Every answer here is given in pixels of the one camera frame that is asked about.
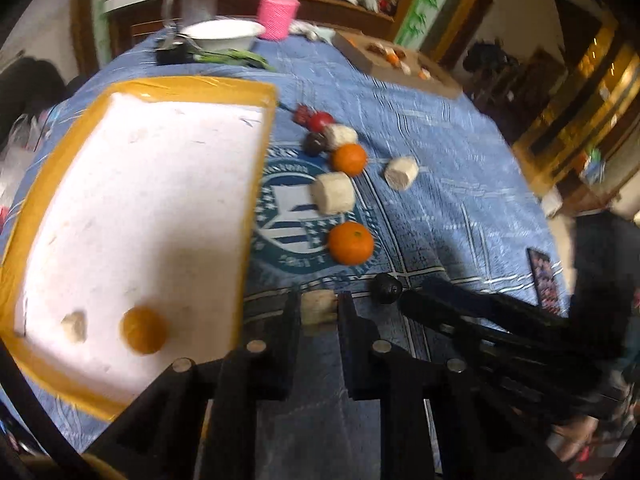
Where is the white bowl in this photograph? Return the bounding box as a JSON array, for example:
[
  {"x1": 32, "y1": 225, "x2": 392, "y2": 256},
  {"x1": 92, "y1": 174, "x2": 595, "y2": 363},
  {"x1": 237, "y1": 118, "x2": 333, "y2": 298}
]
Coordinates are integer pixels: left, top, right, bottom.
[{"x1": 180, "y1": 18, "x2": 266, "y2": 52}]

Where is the beige cylinder piece right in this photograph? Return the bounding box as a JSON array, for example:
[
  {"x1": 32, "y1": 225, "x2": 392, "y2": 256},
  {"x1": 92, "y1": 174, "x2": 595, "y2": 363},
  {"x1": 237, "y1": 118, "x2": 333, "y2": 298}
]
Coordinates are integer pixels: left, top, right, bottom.
[{"x1": 384, "y1": 156, "x2": 419, "y2": 191}]

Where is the beige chunk in tray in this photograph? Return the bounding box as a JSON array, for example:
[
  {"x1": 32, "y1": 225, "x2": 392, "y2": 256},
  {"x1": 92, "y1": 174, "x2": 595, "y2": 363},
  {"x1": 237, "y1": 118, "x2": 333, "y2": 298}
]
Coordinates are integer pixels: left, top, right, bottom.
[{"x1": 61, "y1": 311, "x2": 87, "y2": 344}]

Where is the beige cylinder fruit piece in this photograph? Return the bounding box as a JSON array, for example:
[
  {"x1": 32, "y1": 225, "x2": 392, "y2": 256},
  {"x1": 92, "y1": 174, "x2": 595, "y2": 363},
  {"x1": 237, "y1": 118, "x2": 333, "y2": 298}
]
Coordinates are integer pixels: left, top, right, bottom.
[{"x1": 300, "y1": 289, "x2": 337, "y2": 326}]

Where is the dark brown round fruit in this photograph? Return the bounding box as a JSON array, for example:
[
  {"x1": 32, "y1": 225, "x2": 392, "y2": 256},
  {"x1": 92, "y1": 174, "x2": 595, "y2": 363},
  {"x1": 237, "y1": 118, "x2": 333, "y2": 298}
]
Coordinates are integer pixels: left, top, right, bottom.
[{"x1": 302, "y1": 131, "x2": 328, "y2": 157}]

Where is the pink knitted cup sleeve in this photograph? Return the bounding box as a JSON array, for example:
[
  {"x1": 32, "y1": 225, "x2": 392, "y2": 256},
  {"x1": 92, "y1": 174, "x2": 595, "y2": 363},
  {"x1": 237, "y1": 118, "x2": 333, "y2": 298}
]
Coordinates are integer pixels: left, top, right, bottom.
[{"x1": 257, "y1": 0, "x2": 299, "y2": 41}]

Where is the large beige cylinder piece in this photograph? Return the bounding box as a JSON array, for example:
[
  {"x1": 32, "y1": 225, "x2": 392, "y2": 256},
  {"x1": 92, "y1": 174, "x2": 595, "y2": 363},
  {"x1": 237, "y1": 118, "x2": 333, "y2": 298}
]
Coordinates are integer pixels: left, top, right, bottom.
[{"x1": 310, "y1": 172, "x2": 356, "y2": 216}]

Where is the dark red jujube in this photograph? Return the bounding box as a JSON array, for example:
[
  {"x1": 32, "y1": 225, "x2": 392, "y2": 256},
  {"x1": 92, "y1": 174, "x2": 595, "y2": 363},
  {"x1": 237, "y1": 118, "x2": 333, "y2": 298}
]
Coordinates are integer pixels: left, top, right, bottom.
[{"x1": 293, "y1": 103, "x2": 314, "y2": 128}]

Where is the yellow rimmed white foam tray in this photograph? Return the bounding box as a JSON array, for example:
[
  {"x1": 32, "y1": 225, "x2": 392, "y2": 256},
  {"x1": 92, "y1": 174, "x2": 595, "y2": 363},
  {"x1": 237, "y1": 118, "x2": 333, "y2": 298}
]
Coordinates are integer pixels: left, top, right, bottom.
[{"x1": 1, "y1": 76, "x2": 279, "y2": 420}]

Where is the blue patterned tablecloth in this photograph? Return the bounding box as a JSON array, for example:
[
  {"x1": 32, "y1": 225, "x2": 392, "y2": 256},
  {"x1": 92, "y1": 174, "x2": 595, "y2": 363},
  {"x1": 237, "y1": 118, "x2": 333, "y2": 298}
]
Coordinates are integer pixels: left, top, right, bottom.
[{"x1": 0, "y1": 19, "x2": 572, "y2": 480}]

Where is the beige cylinder piece far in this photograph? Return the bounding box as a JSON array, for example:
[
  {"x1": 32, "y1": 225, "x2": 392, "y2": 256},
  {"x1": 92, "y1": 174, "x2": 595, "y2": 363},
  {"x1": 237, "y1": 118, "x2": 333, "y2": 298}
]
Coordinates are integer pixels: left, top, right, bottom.
[{"x1": 322, "y1": 124, "x2": 358, "y2": 152}]

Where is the green leafy vegetable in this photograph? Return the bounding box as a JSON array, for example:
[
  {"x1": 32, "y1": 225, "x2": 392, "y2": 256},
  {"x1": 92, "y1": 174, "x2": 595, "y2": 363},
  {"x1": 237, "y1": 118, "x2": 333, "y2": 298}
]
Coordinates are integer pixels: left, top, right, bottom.
[{"x1": 192, "y1": 49, "x2": 276, "y2": 72}]

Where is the orange tangerine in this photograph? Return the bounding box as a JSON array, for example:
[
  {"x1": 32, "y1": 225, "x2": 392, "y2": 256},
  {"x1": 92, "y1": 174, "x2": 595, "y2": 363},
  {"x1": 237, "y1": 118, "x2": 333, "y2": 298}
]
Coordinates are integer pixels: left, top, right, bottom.
[
  {"x1": 328, "y1": 221, "x2": 375, "y2": 266},
  {"x1": 119, "y1": 306, "x2": 168, "y2": 356},
  {"x1": 331, "y1": 143, "x2": 368, "y2": 178}
]

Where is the clear glass pitcher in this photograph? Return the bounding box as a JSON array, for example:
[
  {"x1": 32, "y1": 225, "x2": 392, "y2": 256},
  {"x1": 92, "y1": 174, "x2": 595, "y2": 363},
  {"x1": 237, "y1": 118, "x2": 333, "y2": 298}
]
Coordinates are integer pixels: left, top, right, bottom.
[{"x1": 162, "y1": 0, "x2": 217, "y2": 32}]

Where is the black small box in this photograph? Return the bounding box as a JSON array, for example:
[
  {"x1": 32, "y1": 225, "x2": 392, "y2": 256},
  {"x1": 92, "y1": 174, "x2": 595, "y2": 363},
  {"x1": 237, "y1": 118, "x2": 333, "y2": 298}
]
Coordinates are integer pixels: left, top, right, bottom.
[{"x1": 154, "y1": 39, "x2": 195, "y2": 66}]

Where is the black round fruit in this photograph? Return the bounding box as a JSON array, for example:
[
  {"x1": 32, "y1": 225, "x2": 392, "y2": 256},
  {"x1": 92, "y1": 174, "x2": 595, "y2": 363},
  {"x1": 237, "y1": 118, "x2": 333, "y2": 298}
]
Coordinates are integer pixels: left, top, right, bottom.
[{"x1": 369, "y1": 273, "x2": 404, "y2": 304}]

